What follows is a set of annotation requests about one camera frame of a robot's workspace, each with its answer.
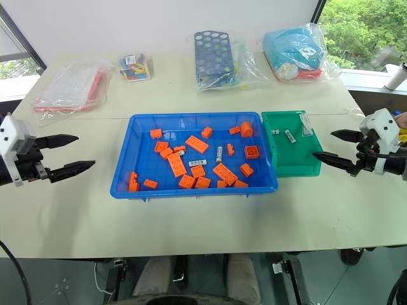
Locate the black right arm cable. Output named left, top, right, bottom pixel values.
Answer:
left=385, top=269, right=407, bottom=305

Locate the teal toy in clear bag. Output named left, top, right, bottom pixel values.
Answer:
left=261, top=22, right=341, bottom=85

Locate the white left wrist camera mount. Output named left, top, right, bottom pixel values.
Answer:
left=0, top=114, right=37, bottom=187

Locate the black table frame leg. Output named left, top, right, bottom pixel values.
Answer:
left=106, top=258, right=128, bottom=302
left=271, top=258, right=312, bottom=305

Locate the blue plastic tray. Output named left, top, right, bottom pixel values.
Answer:
left=109, top=111, right=279, bottom=203

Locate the blue test tube rack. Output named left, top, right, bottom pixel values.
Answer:
left=193, top=30, right=237, bottom=92

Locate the orange tall rounded block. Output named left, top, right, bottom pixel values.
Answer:
left=239, top=121, right=255, bottom=139

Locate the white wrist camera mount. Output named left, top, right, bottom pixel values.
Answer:
left=359, top=108, right=403, bottom=177
left=0, top=114, right=37, bottom=187

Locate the black window frame bar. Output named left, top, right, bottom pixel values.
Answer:
left=311, top=0, right=329, bottom=25
left=0, top=5, right=48, bottom=71

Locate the thin white cable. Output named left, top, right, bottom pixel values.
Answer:
left=93, top=262, right=114, bottom=295

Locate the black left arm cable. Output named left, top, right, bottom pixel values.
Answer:
left=0, top=240, right=34, bottom=305

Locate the green plastic bin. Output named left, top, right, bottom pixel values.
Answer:
left=261, top=109, right=323, bottom=178

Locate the clear bag of colourful toys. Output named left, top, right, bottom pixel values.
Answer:
left=116, top=53, right=155, bottom=83

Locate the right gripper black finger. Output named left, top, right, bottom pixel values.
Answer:
left=330, top=129, right=362, bottom=143
left=312, top=152, right=354, bottom=174

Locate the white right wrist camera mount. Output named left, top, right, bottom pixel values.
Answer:
left=359, top=108, right=403, bottom=177

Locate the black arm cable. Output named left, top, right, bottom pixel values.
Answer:
left=385, top=269, right=407, bottom=305
left=0, top=240, right=34, bottom=305

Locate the blue perforated rack in bag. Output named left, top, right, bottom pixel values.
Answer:
left=193, top=29, right=272, bottom=93

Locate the grey rounded leg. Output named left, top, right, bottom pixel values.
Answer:
left=226, top=253, right=262, bottom=305
left=131, top=256, right=174, bottom=300

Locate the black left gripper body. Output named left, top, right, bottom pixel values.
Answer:
left=14, top=136, right=52, bottom=184

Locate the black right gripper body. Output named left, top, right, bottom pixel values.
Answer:
left=347, top=131, right=383, bottom=178

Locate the white cylindrical tumbler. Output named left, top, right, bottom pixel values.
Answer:
left=383, top=61, right=407, bottom=91

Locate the black caster wheel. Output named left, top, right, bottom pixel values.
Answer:
left=340, top=248, right=365, bottom=266

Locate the clear bag with red parts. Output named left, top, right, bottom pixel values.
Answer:
left=31, top=59, right=113, bottom=128

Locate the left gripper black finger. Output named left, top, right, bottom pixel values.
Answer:
left=49, top=160, right=97, bottom=184
left=37, top=134, right=79, bottom=151

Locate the white label card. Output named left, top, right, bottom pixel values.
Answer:
left=300, top=114, right=314, bottom=138

